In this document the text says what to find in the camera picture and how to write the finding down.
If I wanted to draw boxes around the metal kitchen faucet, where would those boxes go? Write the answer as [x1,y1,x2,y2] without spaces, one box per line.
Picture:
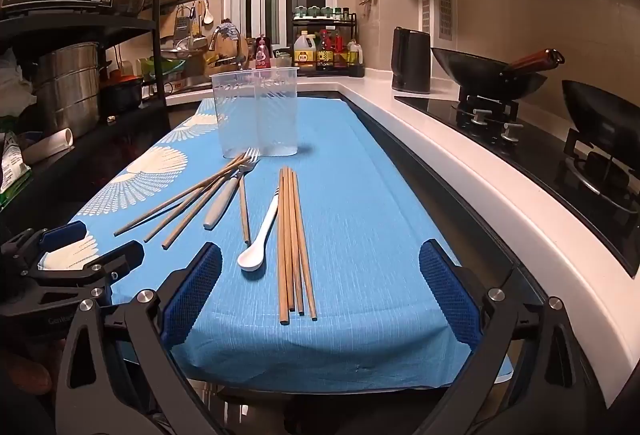
[207,26,251,70]

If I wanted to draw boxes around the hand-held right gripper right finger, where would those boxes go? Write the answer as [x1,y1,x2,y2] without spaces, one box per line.
[419,239,611,435]

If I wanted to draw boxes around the green plastic basin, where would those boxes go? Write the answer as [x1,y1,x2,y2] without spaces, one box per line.
[137,56,191,83]

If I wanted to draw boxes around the person's left hand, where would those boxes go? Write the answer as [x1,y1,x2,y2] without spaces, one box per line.
[0,347,63,416]

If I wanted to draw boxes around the white plastic bag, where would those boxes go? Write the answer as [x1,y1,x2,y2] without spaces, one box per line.
[0,47,38,116]

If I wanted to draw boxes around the row of spice jars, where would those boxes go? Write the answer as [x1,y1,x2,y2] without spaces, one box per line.
[294,6,357,22]

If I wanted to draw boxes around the white spoon striped handle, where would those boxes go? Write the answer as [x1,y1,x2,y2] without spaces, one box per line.
[237,189,280,272]

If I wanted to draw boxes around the wide wall vent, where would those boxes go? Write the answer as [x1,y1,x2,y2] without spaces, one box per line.
[438,0,454,38]

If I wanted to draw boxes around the black electric kettle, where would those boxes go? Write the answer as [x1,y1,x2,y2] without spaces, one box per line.
[391,27,433,94]

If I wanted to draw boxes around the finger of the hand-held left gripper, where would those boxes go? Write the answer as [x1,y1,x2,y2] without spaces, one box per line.
[22,240,146,302]
[0,221,88,273]

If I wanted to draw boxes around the green snack bag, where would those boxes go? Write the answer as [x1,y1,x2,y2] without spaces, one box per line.
[0,130,33,208]

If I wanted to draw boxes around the stainless steel stockpot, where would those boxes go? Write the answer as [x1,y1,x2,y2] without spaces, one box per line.
[35,42,103,138]

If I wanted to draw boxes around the white roll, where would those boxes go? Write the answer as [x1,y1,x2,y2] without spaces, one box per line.
[22,127,76,166]

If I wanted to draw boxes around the clear plastic utensil holder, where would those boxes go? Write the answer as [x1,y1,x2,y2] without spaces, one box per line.
[210,67,300,159]

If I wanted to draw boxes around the black spice rack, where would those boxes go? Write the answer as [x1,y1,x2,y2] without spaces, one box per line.
[292,12,366,78]

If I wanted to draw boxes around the grey handled fork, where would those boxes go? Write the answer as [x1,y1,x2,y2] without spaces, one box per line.
[202,149,261,231]

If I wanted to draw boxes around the black burner grate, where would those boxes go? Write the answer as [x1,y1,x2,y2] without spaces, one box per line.
[457,90,521,122]
[565,130,640,216]

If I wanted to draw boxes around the black glass gas stove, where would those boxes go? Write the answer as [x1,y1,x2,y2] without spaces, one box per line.
[394,92,640,278]

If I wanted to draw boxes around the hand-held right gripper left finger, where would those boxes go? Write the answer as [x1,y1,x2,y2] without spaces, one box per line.
[54,242,223,435]

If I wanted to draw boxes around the black wok wooden handle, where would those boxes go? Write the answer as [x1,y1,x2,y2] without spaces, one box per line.
[430,47,566,102]

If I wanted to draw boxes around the hanging metal grater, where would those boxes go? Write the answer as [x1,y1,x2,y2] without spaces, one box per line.
[173,7,193,43]

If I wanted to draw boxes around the stainless steel bowl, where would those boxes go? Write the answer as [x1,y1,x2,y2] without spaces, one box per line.
[161,42,201,60]

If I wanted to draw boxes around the pink dish soap bottle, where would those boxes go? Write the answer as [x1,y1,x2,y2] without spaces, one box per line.
[254,35,271,70]

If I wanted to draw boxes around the white oil jug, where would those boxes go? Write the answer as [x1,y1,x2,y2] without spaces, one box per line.
[293,31,317,68]

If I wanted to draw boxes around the blue patterned tablecloth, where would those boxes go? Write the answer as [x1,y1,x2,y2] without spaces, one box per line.
[37,96,516,391]

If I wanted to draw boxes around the black shelving rack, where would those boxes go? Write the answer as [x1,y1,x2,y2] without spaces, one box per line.
[0,0,168,226]

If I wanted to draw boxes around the wood handled fork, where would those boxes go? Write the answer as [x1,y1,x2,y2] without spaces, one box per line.
[238,150,253,246]

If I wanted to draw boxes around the red cap sauce bottle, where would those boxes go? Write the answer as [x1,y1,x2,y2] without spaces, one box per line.
[333,31,349,66]

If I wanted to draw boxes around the dark soy sauce bottle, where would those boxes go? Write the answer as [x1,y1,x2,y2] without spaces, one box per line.
[316,30,335,70]

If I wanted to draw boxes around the black pot red lid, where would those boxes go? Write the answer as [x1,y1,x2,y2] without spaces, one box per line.
[100,75,146,116]

